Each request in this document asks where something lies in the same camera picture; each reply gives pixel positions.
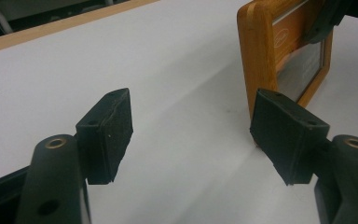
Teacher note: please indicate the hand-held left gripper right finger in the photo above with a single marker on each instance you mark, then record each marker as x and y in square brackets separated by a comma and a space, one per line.
[289, 140]

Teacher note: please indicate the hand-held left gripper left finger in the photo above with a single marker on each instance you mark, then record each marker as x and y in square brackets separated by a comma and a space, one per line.
[105, 140]

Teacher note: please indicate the wooden photo frame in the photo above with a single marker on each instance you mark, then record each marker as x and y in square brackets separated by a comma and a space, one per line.
[258, 49]

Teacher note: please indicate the white paper sheet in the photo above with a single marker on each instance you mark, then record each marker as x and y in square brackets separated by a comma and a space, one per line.
[183, 93]

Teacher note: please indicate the grey metal stand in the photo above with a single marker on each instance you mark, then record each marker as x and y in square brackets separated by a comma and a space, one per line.
[0, 17]

